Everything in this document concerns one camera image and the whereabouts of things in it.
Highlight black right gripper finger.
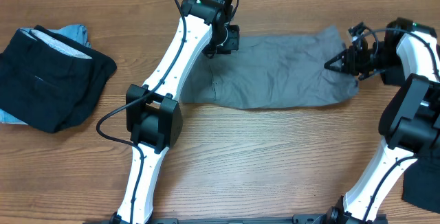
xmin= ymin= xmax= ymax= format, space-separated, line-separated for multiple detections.
xmin=325 ymin=49 xmax=348 ymax=67
xmin=324 ymin=61 xmax=348 ymax=74

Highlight grey shorts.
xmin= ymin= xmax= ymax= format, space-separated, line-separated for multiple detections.
xmin=180 ymin=26 xmax=359 ymax=109

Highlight folded black shorts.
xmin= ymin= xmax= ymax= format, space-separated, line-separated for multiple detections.
xmin=1 ymin=25 xmax=117 ymax=133

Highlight dark teal t-shirt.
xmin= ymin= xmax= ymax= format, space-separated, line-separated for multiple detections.
xmin=379 ymin=43 xmax=440 ymax=214

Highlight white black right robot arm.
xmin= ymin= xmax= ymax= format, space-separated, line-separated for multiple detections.
xmin=310 ymin=18 xmax=439 ymax=223

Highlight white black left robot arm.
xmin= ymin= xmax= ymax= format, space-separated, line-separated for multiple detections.
xmin=110 ymin=0 xmax=240 ymax=223

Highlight light blue jeans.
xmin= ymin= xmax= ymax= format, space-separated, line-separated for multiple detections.
xmin=1 ymin=24 xmax=91 ymax=125

